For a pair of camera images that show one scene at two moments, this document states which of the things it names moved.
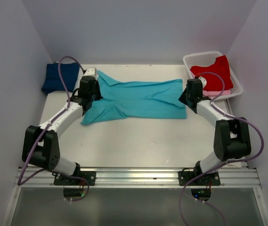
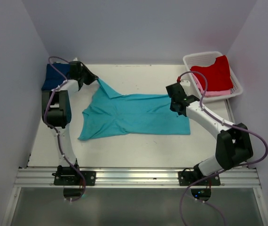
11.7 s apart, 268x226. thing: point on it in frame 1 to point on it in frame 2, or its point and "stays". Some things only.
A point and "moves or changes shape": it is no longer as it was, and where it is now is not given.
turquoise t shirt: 158,99 moves or changes shape
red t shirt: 221,66 stays
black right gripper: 182,99 to 171,106
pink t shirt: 213,93 stays
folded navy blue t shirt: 53,82 stays
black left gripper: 98,95 to 92,77
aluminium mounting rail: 152,177 stays
